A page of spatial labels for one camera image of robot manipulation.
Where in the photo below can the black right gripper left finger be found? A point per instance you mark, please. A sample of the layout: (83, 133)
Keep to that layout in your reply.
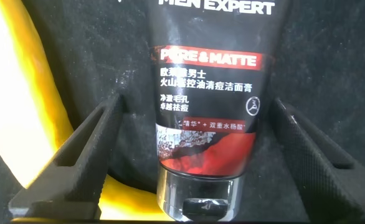
(76, 174)

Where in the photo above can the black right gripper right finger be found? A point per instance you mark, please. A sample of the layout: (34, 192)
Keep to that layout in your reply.
(319, 174)

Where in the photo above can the yellow banana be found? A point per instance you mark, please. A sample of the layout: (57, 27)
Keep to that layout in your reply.
(23, 109)

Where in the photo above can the black table cloth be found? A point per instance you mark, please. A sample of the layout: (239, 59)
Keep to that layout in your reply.
(325, 46)

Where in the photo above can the black face wash tube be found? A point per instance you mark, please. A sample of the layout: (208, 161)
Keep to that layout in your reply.
(207, 93)

